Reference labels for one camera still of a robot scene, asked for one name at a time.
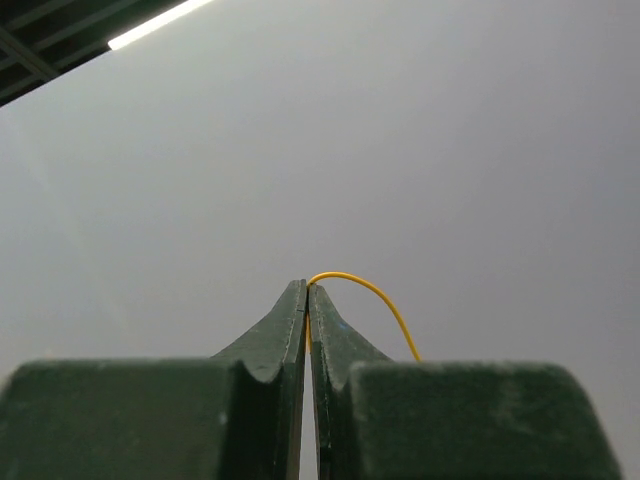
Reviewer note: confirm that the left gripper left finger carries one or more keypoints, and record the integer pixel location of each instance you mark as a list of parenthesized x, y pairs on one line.
[(234, 415)]

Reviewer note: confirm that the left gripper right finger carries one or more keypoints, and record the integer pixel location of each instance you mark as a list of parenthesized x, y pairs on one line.
[(377, 418)]

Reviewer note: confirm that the ceiling strip light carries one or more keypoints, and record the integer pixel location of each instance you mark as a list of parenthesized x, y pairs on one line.
[(159, 21)]

